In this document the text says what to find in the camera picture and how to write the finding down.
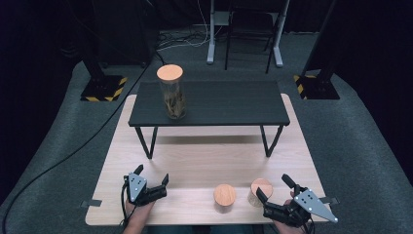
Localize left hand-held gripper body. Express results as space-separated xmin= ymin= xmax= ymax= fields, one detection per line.
xmin=126 ymin=172 xmax=169 ymax=208

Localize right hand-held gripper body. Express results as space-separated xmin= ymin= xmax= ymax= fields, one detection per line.
xmin=261 ymin=187 xmax=340 ymax=228

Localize short jar with pale contents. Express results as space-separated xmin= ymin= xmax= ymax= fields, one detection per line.
xmin=246 ymin=176 xmax=275 ymax=209

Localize short jar with red contents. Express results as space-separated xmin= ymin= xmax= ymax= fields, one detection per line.
xmin=212 ymin=183 xmax=238 ymax=215

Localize black desktop shelf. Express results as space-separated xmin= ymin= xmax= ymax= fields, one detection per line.
xmin=128 ymin=80 xmax=291 ymax=159

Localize tall glass jar wooden lid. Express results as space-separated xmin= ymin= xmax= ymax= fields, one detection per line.
xmin=156 ymin=63 xmax=188 ymax=121

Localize person's left hand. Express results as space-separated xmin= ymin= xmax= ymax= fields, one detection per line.
xmin=122 ymin=199 xmax=157 ymax=234

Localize person's right hand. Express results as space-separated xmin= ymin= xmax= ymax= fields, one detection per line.
xmin=271 ymin=190 xmax=308 ymax=234

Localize grey tape tab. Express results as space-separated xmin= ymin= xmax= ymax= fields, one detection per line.
xmin=319 ymin=196 xmax=341 ymax=206
xmin=80 ymin=198 xmax=103 ymax=209

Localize black stand with striped base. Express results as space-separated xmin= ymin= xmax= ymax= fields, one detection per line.
xmin=293 ymin=0 xmax=341 ymax=101
xmin=79 ymin=48 xmax=129 ymax=102

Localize white desk leg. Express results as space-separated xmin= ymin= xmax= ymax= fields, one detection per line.
xmin=272 ymin=0 xmax=291 ymax=68
xmin=206 ymin=0 xmax=217 ymax=65

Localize dark cabinet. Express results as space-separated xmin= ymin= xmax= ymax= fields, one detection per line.
xmin=91 ymin=0 xmax=161 ymax=68

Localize black chair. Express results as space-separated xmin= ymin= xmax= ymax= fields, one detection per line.
xmin=223 ymin=0 xmax=284 ymax=75

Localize white power box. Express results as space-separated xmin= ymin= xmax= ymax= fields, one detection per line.
xmin=213 ymin=11 xmax=231 ymax=27

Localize left hand-held gripper cable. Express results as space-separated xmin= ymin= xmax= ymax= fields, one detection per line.
xmin=120 ymin=175 xmax=138 ymax=229

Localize hand-held gripper cable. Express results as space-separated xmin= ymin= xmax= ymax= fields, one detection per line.
xmin=302 ymin=216 xmax=317 ymax=234
xmin=120 ymin=175 xmax=138 ymax=229

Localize right hand-held gripper cable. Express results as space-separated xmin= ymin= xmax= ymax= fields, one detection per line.
xmin=302 ymin=216 xmax=317 ymax=234

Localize long black floor cable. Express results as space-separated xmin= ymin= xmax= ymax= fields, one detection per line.
xmin=0 ymin=59 xmax=154 ymax=234

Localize short black floor cable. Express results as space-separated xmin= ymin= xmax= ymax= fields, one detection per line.
xmin=154 ymin=50 xmax=169 ymax=66

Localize white floor cables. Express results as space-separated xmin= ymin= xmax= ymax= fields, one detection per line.
xmin=157 ymin=0 xmax=226 ymax=52

